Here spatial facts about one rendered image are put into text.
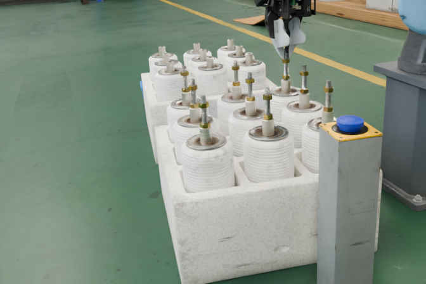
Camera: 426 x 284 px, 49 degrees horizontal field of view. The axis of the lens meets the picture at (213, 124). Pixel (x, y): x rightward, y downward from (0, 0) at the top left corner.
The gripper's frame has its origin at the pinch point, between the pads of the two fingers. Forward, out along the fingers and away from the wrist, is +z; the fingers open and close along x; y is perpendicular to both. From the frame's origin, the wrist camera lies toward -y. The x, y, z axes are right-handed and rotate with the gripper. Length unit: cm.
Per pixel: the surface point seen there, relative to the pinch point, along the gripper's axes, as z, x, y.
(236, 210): 20.1, -27.6, 25.9
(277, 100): 10.2, -4.0, 3.1
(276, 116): 14.1, -4.2, 3.0
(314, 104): 9.4, -0.8, 12.7
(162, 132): 16.5, -28.3, -9.4
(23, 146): 34, -58, -69
